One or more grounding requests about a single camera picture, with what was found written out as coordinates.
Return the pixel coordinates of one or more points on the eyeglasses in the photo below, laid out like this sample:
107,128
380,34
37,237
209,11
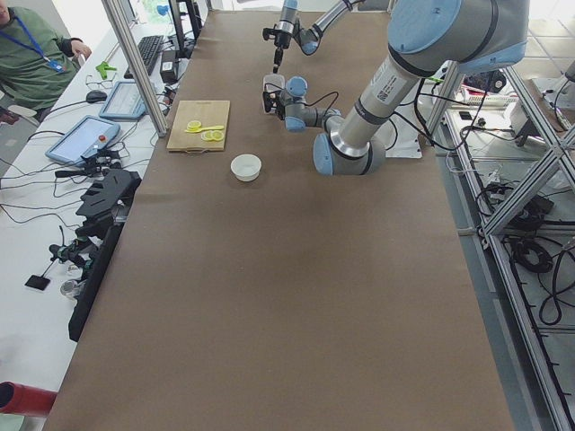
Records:
97,83

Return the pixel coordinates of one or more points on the white round bowl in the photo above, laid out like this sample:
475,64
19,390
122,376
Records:
246,167

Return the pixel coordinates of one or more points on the aluminium frame rack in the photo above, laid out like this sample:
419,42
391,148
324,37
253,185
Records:
510,155

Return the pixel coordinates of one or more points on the yellow plastic knife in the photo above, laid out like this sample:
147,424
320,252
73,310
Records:
204,129

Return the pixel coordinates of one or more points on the single lemon slice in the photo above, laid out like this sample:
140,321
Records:
194,125

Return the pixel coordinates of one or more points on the black power adapter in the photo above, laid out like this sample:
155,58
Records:
169,70

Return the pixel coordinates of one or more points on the green plastic clamp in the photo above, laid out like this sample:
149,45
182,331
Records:
104,68

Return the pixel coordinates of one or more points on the black computer mouse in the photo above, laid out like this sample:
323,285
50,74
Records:
95,96

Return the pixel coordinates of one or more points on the black keyboard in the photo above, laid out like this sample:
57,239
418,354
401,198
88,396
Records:
149,48

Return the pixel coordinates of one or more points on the far blue teach pendant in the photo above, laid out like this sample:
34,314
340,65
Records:
124,103

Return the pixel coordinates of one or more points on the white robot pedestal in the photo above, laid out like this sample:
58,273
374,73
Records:
399,138

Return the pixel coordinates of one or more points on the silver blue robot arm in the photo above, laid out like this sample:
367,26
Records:
289,27
479,36

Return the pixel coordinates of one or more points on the clear plastic egg box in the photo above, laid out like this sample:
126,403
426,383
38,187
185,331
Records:
273,83

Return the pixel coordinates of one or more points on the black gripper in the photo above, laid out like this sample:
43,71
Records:
283,39
270,101

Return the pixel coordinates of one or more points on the blue teach pendant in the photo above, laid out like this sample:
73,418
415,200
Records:
83,140
124,103

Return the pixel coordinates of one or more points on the wooden cutting board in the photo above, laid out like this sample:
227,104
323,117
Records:
209,113

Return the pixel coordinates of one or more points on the aluminium frame post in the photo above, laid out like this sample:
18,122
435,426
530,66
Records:
119,23

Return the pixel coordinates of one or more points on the lemon slice pair top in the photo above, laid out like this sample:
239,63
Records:
214,135

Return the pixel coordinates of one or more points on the small black square pad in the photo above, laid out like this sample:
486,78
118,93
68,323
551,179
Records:
37,282

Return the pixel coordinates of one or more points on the person in green sweater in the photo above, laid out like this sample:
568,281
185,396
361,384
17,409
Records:
37,62

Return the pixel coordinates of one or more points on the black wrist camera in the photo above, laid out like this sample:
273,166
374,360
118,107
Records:
269,33

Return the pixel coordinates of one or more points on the near blue teach pendant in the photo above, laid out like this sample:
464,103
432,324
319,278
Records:
83,140

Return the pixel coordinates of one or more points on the red cylinder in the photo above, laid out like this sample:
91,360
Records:
26,400

